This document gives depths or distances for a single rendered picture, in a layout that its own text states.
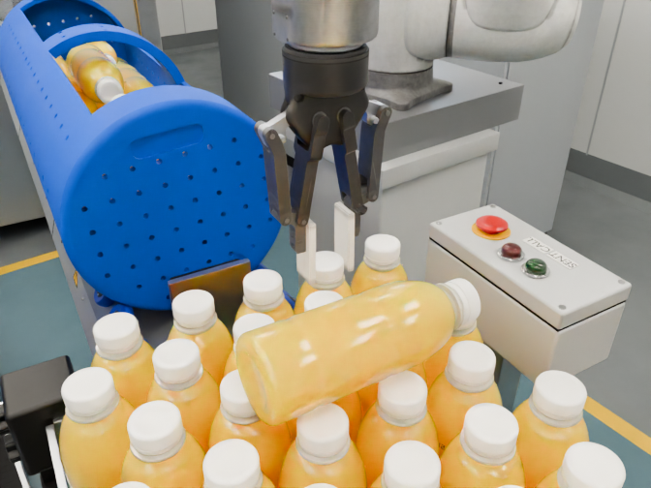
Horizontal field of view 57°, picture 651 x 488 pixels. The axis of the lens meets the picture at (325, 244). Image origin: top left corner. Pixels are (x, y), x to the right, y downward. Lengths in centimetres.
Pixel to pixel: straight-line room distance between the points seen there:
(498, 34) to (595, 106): 243
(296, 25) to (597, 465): 39
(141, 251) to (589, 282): 51
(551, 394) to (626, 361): 187
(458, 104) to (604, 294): 65
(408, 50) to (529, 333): 67
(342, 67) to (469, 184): 82
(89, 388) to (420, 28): 85
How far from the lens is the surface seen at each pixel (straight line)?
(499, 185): 241
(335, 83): 51
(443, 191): 124
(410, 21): 114
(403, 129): 112
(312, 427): 46
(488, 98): 127
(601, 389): 223
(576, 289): 64
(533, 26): 113
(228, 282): 73
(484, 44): 115
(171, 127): 71
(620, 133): 349
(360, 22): 50
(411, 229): 122
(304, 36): 49
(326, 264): 62
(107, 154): 70
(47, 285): 274
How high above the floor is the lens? 145
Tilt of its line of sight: 32 degrees down
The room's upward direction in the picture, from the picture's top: straight up
